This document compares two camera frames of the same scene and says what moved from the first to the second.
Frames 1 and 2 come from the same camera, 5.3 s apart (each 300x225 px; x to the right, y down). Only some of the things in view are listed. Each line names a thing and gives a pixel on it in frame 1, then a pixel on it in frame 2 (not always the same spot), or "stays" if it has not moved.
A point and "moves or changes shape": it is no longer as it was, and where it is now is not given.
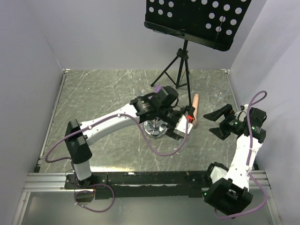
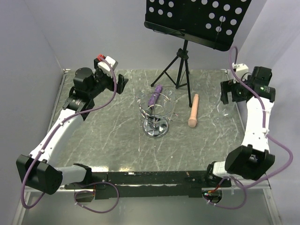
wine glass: x=219 y=94 moves or changes shape
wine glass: x=177 y=145 moves or changes shape
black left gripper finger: x=169 y=132 to x=121 y=84
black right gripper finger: x=221 y=133 to x=226 y=86
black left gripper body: x=170 y=116 to x=103 y=81
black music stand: x=213 y=23 stays
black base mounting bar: x=122 y=185 stays
